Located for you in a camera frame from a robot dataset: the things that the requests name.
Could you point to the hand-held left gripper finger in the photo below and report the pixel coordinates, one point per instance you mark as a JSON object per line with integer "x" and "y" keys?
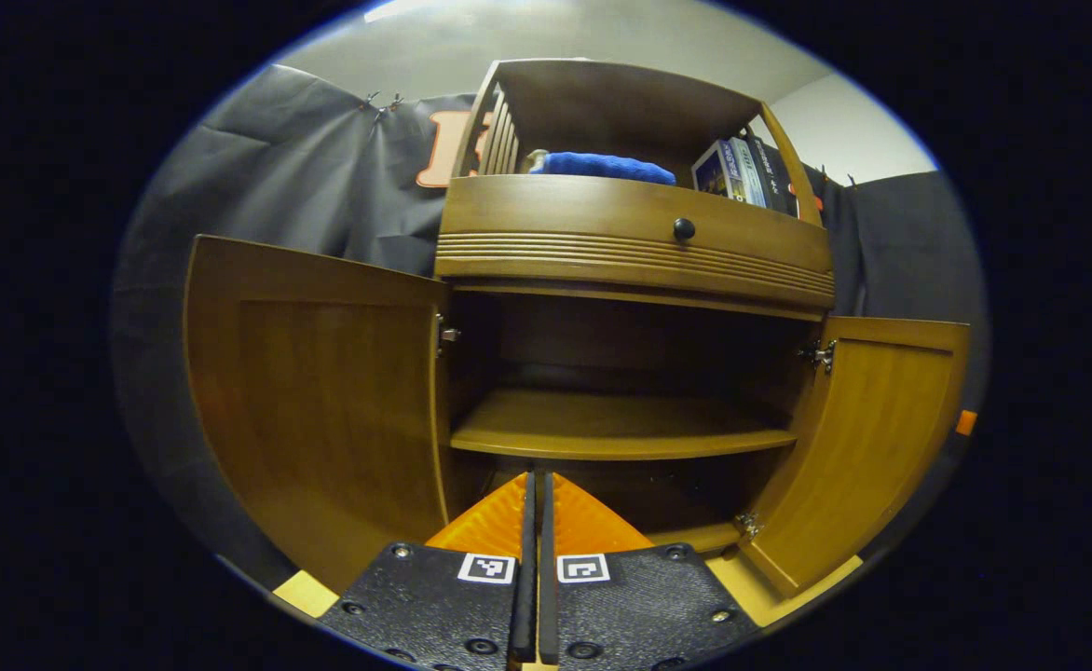
{"x": 527, "y": 596}
{"x": 547, "y": 596}

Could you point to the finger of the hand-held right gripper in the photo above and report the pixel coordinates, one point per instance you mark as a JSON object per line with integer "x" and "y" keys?
{"x": 965, "y": 422}

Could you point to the wooden shoe cabinet door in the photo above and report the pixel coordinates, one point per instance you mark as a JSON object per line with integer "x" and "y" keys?
{"x": 872, "y": 447}
{"x": 322, "y": 419}

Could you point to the wooden double-door shoe cabinet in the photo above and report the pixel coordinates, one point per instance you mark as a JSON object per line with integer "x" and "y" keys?
{"x": 611, "y": 424}

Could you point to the black spine book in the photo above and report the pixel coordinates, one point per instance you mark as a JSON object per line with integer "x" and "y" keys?
{"x": 774, "y": 177}

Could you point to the wooden drawer with black knob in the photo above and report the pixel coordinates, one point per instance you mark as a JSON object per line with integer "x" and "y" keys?
{"x": 583, "y": 210}

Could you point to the blue folded towel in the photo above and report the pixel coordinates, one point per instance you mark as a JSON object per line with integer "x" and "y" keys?
{"x": 602, "y": 168}

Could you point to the white pump bottle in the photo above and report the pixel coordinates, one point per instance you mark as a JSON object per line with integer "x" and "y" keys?
{"x": 535, "y": 161}

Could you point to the black backdrop cloth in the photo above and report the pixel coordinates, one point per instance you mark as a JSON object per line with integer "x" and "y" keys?
{"x": 276, "y": 158}

